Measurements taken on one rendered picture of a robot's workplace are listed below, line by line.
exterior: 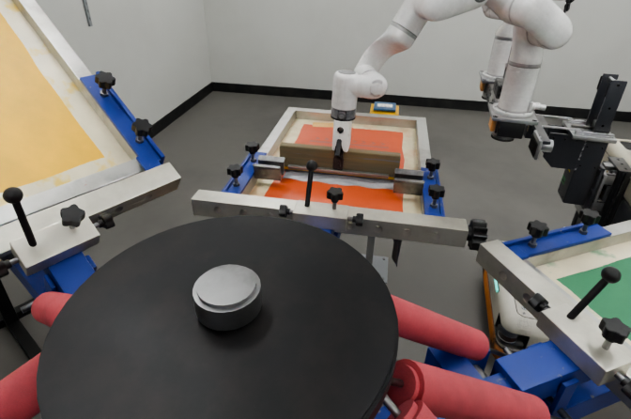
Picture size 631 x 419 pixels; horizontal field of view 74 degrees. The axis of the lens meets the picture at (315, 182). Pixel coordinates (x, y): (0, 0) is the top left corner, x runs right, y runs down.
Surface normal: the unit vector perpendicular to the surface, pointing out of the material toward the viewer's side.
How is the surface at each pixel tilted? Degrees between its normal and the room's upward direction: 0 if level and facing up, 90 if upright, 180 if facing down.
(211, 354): 0
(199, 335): 0
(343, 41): 90
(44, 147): 32
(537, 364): 0
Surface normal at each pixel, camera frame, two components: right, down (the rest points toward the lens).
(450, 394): 0.65, -0.22
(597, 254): 0.02, -0.87
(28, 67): 0.42, -0.56
